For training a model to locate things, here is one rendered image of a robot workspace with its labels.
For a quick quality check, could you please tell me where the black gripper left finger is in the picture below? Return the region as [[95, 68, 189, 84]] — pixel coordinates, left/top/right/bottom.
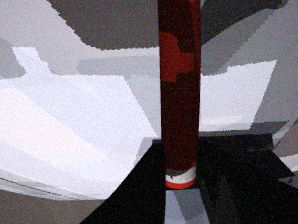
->
[[78, 144, 166, 224]]

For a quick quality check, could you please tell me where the grey square panel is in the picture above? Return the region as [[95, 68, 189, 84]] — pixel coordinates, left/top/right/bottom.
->
[[165, 133, 295, 224]]

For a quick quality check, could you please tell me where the dark red peg with white band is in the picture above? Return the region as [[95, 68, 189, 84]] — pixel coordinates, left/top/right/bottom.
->
[[157, 0, 201, 189]]

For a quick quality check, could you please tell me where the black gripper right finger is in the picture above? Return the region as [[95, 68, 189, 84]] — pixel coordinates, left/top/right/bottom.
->
[[196, 140, 298, 224]]

